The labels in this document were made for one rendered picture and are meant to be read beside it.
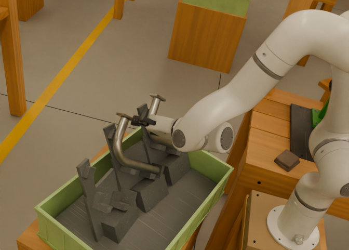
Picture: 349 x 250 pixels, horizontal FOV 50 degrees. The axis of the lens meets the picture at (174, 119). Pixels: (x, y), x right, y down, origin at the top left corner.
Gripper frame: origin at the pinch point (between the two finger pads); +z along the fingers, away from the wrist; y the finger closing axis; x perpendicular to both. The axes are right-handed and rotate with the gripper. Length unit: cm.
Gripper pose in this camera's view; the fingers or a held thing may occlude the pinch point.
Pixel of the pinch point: (144, 125)
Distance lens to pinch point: 118.9
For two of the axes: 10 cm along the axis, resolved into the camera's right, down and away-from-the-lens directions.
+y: -5.9, -3.6, -7.2
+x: -3.0, 9.3, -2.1
